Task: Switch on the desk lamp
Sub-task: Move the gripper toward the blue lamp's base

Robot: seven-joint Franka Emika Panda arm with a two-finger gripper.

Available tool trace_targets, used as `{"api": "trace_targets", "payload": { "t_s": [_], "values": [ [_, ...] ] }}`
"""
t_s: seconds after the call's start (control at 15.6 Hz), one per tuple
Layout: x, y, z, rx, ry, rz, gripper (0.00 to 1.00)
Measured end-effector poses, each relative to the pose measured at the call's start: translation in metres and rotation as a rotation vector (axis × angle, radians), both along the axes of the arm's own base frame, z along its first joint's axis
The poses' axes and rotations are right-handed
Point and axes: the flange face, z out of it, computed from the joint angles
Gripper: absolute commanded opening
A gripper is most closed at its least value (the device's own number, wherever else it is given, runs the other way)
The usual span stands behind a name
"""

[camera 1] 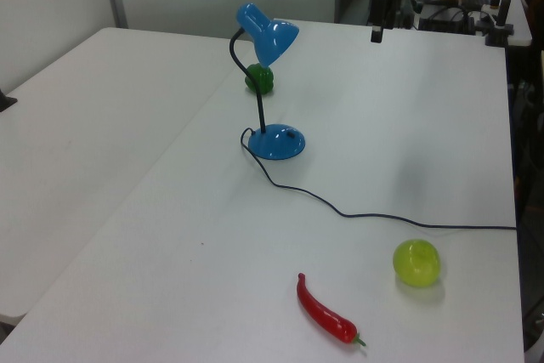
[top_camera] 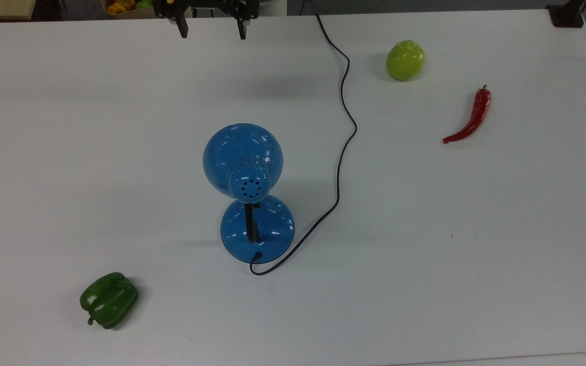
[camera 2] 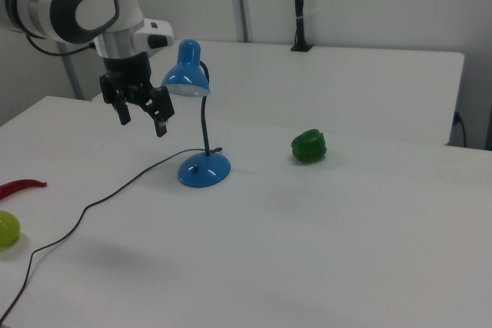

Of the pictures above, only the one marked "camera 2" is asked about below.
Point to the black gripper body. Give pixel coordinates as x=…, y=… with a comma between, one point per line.
x=127, y=70

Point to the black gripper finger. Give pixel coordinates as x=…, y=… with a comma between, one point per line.
x=161, y=107
x=123, y=107

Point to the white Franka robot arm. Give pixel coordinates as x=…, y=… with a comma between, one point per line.
x=96, y=13

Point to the blue desk lamp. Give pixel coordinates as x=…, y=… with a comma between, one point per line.
x=203, y=169

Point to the red chili pepper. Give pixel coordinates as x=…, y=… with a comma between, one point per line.
x=19, y=186

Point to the green bell pepper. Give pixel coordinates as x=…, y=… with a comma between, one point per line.
x=309, y=147

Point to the green apple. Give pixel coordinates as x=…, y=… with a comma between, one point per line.
x=7, y=230

